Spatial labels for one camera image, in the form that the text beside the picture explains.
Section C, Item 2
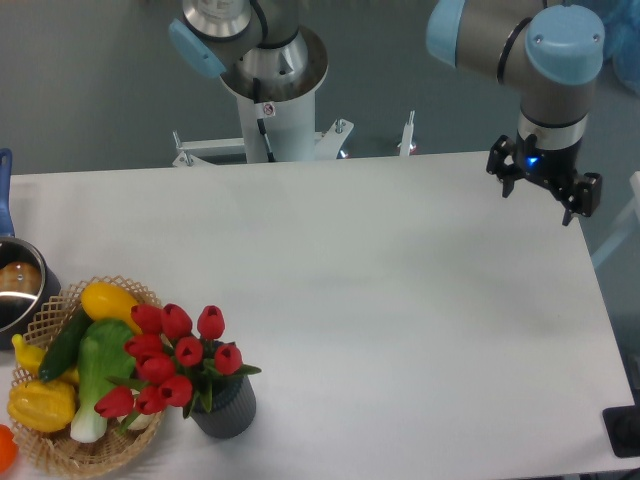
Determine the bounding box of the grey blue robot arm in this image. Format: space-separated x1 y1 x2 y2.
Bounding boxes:
168 1 605 219

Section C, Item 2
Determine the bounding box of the green bok choy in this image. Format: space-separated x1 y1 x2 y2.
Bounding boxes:
70 318 134 444

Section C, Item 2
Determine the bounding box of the dark green cucumber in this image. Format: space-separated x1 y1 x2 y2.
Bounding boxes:
38 307 93 382

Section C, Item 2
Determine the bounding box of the white garlic bulb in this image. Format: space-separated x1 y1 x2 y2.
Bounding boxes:
117 414 153 432

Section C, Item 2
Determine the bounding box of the blue plastic bag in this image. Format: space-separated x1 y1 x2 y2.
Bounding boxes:
594 1 639 96

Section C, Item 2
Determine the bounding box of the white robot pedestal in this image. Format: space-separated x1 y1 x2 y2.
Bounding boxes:
222 26 328 136

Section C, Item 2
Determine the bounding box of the yellow bell pepper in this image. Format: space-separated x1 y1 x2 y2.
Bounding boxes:
7 380 76 433

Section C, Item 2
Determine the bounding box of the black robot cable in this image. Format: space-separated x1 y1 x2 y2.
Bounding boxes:
251 77 277 163

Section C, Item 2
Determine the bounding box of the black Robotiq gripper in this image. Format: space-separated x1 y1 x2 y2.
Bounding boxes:
486 134 602 226

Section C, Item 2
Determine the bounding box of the yellow banana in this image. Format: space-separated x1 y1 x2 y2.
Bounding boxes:
11 334 80 385

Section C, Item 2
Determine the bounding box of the red tulip bouquet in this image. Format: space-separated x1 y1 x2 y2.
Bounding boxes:
94 304 231 422

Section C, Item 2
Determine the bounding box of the yellow squash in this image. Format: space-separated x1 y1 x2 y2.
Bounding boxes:
80 282 142 334

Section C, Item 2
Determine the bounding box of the blue handled steel pot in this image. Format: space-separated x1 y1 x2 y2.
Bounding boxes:
1 148 60 351

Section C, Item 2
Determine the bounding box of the orange fruit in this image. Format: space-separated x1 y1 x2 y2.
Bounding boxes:
0 424 18 473

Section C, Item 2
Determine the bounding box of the black device at table edge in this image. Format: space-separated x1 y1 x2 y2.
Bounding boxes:
602 405 639 458

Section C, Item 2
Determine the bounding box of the white base bracket with bolts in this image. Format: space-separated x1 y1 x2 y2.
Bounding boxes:
171 110 418 168

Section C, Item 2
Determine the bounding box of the dark grey ribbed vase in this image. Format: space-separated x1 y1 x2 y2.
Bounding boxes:
188 340 258 440

